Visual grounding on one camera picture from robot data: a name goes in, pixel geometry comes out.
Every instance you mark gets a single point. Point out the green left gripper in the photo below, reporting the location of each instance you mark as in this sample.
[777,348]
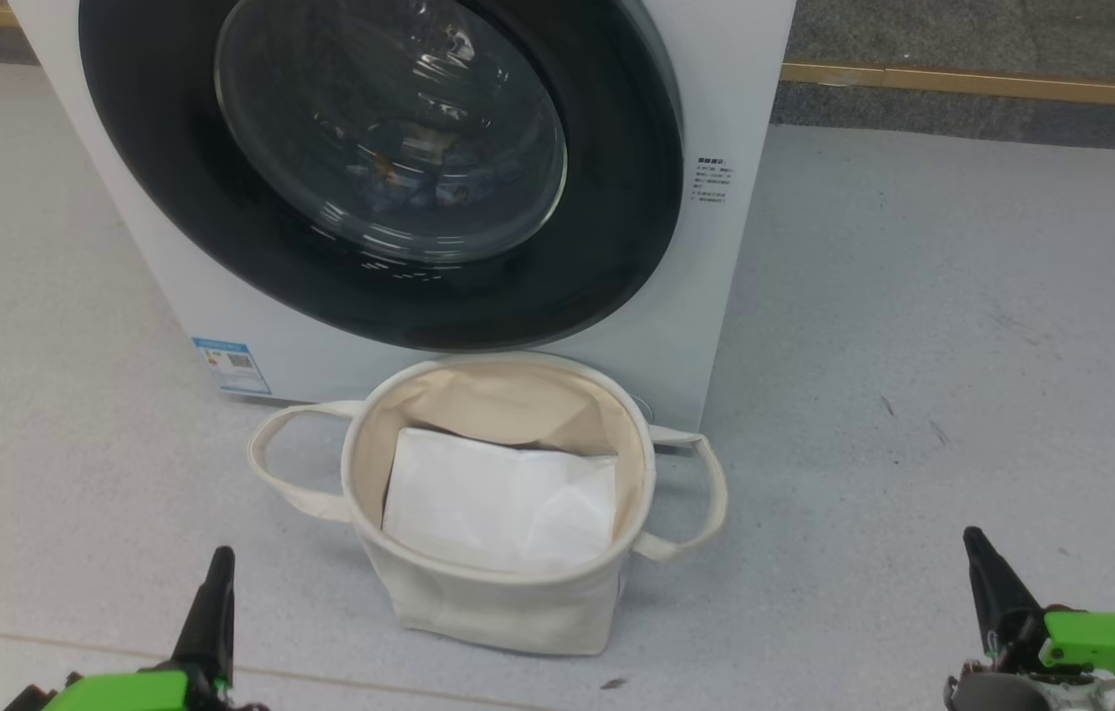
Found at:
[122,691]

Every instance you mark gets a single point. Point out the round black washer door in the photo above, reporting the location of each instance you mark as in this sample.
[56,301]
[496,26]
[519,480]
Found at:
[172,197]

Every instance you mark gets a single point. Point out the cream canvas laundry basket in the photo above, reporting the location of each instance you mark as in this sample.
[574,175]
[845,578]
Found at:
[498,612]

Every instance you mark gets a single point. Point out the white front-load washing machine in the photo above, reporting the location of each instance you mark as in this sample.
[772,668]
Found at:
[715,296]

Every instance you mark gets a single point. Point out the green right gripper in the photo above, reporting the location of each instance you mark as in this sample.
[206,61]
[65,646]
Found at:
[1110,642]

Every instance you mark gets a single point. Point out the blue energy label sticker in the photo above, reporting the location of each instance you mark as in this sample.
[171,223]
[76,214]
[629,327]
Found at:
[231,365]

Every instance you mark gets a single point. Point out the small printed text label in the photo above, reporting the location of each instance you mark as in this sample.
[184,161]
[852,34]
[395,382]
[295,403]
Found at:
[712,180]

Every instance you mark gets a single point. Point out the white folded sheet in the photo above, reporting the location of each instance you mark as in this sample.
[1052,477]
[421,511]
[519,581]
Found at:
[478,504]

